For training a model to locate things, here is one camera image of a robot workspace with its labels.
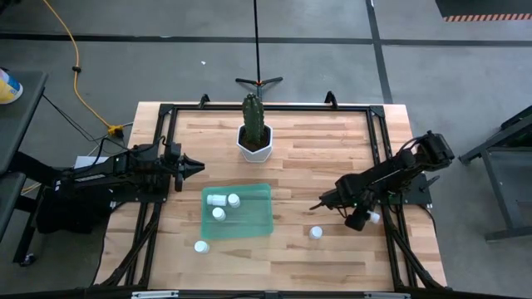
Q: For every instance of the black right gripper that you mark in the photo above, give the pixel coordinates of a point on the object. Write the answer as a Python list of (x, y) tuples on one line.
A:
[(347, 197)]

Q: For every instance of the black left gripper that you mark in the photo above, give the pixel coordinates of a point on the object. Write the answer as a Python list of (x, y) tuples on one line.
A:
[(176, 170)]

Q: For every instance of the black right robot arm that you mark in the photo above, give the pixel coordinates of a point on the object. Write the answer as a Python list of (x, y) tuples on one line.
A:
[(395, 166)]

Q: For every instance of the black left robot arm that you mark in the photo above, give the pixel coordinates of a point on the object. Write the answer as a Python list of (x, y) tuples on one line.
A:
[(124, 164)]

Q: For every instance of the teal translucent plastic basket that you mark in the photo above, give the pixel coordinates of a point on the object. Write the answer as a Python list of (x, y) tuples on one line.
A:
[(249, 220)]

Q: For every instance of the white hexagonal planter pot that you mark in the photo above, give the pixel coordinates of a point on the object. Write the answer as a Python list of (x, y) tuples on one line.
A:
[(255, 157)]

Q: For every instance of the green cactus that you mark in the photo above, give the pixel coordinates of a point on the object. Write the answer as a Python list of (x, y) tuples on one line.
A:
[(253, 120)]

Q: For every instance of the white paper sheet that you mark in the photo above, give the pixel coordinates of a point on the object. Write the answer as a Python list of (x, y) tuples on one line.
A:
[(85, 162)]

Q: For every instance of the black tripod stand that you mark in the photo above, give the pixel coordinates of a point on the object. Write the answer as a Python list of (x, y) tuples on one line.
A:
[(259, 83)]

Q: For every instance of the silver aluminium extrusion bar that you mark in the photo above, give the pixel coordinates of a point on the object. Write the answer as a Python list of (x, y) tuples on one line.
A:
[(156, 295), (386, 295)]

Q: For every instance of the black metal side table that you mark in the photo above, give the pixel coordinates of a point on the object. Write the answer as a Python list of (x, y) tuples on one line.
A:
[(498, 195)]

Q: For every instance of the dark grey side table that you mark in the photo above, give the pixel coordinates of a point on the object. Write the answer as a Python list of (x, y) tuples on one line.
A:
[(21, 124)]

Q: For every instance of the yellow and blue container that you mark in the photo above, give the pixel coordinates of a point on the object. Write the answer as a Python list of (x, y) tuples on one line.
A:
[(8, 89)]

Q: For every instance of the black mat with hazard stripes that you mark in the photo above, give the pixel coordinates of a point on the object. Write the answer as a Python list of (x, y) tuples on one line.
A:
[(478, 6)]

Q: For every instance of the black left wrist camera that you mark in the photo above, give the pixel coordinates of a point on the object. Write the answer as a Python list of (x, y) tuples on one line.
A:
[(173, 149)]

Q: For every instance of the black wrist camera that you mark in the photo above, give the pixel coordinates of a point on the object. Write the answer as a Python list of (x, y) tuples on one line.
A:
[(173, 149), (356, 221)]

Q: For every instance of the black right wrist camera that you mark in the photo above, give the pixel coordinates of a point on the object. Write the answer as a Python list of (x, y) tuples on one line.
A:
[(356, 221)]

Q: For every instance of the black metal table frame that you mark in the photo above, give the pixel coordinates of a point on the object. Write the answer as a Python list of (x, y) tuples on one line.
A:
[(270, 107)]

